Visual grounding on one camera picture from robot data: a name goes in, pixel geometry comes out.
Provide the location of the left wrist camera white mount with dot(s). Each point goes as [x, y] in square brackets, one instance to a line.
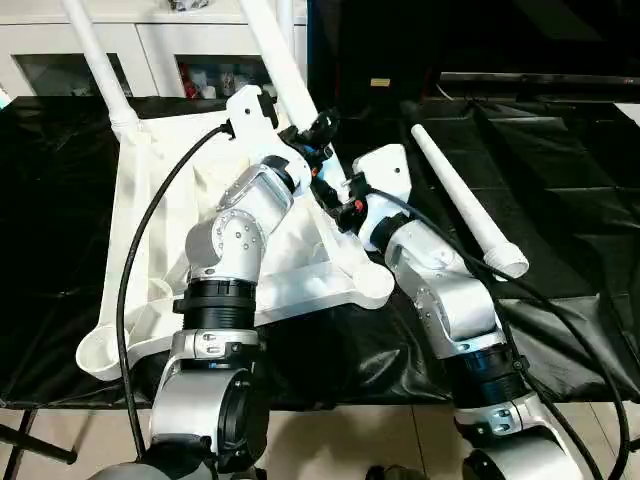
[250, 115]

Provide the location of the small yellow label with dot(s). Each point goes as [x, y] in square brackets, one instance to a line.
[380, 82]

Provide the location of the black backdrop cloth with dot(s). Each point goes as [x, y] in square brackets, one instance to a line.
[475, 35]

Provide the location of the white glass-door cabinet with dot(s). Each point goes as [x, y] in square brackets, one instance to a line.
[150, 35]

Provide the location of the black glossy mat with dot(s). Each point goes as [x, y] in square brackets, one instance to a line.
[50, 225]

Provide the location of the dark object on cabinet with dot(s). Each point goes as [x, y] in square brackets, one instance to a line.
[189, 4]

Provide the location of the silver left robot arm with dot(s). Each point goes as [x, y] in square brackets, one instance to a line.
[235, 240]

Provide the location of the black horizontal bar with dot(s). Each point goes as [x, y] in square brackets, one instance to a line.
[540, 80]

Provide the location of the black metal table frame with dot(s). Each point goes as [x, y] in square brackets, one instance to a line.
[35, 445]

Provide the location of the red white bottle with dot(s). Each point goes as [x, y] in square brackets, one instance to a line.
[191, 82]

